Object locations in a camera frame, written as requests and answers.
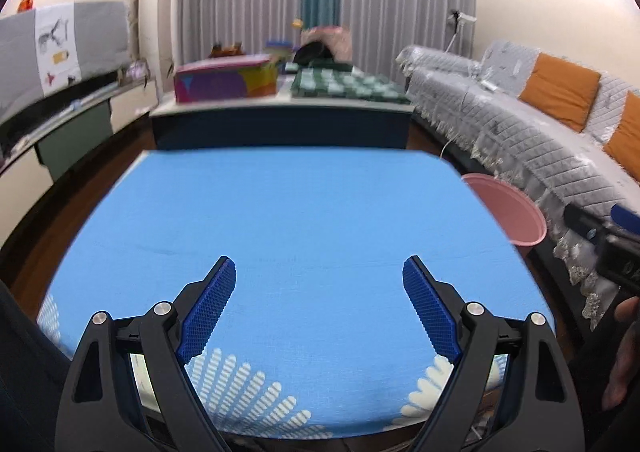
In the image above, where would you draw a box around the pink fabric basket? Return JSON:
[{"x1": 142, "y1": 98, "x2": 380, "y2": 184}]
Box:
[{"x1": 301, "y1": 24, "x2": 352, "y2": 64}]

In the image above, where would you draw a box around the white top coffee table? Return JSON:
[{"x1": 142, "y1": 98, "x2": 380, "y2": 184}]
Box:
[{"x1": 149, "y1": 64, "x2": 416, "y2": 150}]

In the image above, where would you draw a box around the white floor lamp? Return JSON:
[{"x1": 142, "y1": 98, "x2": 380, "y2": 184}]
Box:
[{"x1": 445, "y1": 9, "x2": 478, "y2": 53}]

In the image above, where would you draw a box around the grey quilted sofa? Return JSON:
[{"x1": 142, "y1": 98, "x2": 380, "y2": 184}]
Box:
[{"x1": 395, "y1": 39, "x2": 640, "y2": 333}]

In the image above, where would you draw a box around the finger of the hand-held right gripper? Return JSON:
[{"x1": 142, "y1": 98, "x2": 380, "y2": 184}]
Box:
[
  {"x1": 611, "y1": 204, "x2": 640, "y2": 235},
  {"x1": 564, "y1": 204, "x2": 608, "y2": 243}
]

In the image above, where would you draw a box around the colourful rectangular box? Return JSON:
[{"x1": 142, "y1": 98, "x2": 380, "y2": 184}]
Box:
[{"x1": 173, "y1": 57, "x2": 280, "y2": 104}]

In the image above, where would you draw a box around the long television cabinet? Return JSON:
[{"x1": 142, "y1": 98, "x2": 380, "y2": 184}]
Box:
[{"x1": 0, "y1": 77, "x2": 161, "y2": 183}]

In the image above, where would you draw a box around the orange cushion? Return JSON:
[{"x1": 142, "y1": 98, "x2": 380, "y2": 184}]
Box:
[
  {"x1": 602, "y1": 104, "x2": 640, "y2": 183},
  {"x1": 519, "y1": 53, "x2": 602, "y2": 133}
]

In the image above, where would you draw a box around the green checked cloth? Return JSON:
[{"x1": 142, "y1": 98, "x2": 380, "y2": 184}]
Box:
[{"x1": 291, "y1": 67, "x2": 412, "y2": 105}]

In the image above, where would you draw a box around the pink plastic bin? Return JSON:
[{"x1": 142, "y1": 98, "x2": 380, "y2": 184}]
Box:
[{"x1": 460, "y1": 173, "x2": 548, "y2": 258}]

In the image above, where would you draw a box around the person's right hand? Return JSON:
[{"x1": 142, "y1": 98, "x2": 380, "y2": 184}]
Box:
[{"x1": 600, "y1": 294, "x2": 640, "y2": 413}]

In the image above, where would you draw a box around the blue flower print tablecloth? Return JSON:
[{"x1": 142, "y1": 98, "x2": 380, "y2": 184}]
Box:
[{"x1": 37, "y1": 148, "x2": 557, "y2": 439}]

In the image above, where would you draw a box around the television with grey cover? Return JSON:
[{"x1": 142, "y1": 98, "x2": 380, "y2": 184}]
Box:
[{"x1": 0, "y1": 1, "x2": 132, "y2": 148}]

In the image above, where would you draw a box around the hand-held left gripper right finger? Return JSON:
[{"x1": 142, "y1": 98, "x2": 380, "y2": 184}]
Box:
[{"x1": 402, "y1": 255, "x2": 586, "y2": 452}]

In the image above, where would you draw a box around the stack of pastel bowls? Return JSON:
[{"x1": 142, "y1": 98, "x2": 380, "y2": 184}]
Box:
[{"x1": 265, "y1": 39, "x2": 293, "y2": 62}]

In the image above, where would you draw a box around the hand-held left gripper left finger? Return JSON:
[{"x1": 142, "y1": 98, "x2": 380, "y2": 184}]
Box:
[{"x1": 55, "y1": 256, "x2": 237, "y2": 452}]

